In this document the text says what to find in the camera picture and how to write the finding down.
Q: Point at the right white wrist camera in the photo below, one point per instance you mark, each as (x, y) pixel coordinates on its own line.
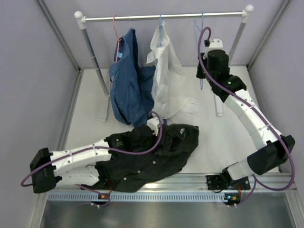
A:
(212, 44)

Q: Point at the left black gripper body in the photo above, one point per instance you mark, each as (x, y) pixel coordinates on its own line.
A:
(151, 142)

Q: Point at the light blue wire hanger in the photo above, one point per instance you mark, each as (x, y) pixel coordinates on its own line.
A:
(197, 32)

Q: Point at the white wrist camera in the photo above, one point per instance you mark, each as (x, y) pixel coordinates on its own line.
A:
(212, 44)
(154, 124)

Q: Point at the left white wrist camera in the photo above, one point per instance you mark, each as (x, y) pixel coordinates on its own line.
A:
(154, 124)

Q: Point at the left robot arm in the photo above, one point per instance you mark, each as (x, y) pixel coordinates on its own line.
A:
(77, 166)

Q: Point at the white and silver clothes rack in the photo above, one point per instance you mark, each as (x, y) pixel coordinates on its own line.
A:
(81, 20)

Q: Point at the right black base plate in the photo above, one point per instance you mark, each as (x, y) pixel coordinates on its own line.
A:
(220, 182)

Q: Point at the light blue hanger with shirt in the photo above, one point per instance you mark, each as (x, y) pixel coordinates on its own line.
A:
(160, 43)

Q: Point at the perforated cable duct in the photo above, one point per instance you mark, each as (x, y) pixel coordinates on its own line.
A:
(145, 197)

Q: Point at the pink wire hanger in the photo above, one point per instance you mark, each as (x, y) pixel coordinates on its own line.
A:
(116, 31)

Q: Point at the blue checkered shirt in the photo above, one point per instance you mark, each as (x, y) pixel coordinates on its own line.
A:
(131, 91)

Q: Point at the white shirt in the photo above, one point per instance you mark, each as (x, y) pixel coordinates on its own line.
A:
(168, 91)

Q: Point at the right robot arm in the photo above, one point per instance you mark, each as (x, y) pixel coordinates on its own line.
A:
(272, 147)

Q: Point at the black pinstriped shirt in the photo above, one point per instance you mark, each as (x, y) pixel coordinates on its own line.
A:
(177, 143)

